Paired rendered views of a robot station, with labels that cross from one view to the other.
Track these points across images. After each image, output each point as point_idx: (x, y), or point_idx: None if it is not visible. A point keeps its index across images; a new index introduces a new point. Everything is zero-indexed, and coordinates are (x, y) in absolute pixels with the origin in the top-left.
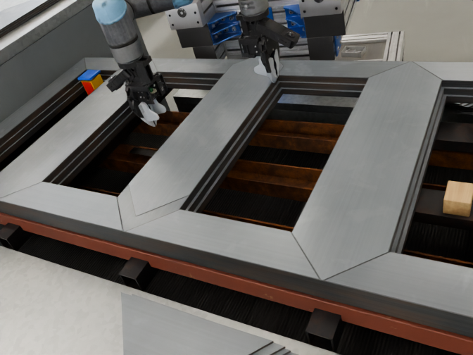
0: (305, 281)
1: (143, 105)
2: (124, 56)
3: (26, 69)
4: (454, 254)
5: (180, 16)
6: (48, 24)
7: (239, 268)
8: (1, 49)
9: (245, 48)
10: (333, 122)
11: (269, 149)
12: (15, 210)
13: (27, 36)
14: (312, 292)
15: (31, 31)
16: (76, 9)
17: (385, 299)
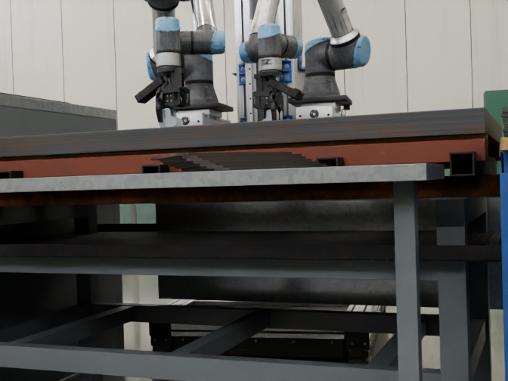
0: (318, 124)
1: (166, 109)
2: (168, 59)
3: (24, 125)
4: (435, 241)
5: (183, 124)
6: (54, 105)
7: (263, 131)
8: (14, 95)
9: (256, 102)
10: (322, 212)
11: (255, 233)
12: (32, 144)
13: (35, 101)
14: (322, 137)
15: (40, 100)
16: (77, 111)
17: (377, 117)
